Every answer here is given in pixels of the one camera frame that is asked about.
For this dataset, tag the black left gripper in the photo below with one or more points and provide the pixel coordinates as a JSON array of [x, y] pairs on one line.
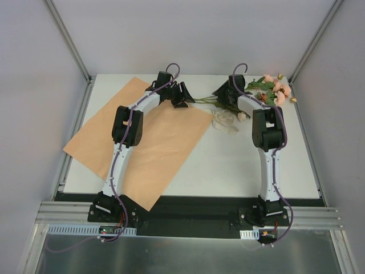
[[175, 93]]

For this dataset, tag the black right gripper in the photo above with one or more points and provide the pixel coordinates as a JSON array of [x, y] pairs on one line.
[[223, 95]]

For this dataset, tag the cream rose flower branch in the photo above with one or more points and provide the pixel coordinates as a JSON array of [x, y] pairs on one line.
[[240, 115]]

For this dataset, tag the brown rose flower branch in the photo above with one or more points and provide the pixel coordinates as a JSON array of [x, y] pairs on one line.
[[265, 98]]

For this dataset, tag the green and orange wrapping paper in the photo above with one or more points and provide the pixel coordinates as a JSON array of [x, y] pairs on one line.
[[169, 136]]

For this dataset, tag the pink rose flower branch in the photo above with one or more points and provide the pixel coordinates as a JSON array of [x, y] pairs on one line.
[[268, 83]]

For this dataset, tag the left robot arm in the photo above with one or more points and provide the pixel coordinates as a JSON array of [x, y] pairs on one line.
[[127, 133]]

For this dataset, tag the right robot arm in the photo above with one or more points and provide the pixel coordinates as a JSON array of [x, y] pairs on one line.
[[269, 137]]

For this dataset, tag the cream ribbon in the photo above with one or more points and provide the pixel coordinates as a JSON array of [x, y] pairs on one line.
[[223, 121]]

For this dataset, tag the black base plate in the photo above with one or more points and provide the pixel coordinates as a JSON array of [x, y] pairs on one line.
[[186, 216]]

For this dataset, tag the right aluminium frame post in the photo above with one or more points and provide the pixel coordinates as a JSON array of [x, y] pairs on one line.
[[332, 12]]

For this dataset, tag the aluminium frame post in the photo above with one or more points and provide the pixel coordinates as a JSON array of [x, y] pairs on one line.
[[332, 12], [66, 37]]

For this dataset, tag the right white cable duct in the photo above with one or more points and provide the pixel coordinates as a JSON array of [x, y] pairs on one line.
[[257, 234]]

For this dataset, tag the white cable duct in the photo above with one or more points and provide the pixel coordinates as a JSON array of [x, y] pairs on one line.
[[257, 234], [89, 230]]

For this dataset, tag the left aluminium frame post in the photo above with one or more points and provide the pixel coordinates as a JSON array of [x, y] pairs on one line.
[[66, 37]]

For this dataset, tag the aluminium front rail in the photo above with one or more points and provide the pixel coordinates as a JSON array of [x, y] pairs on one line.
[[322, 218]]

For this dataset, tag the left white cable duct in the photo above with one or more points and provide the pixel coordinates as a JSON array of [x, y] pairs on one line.
[[89, 230]]

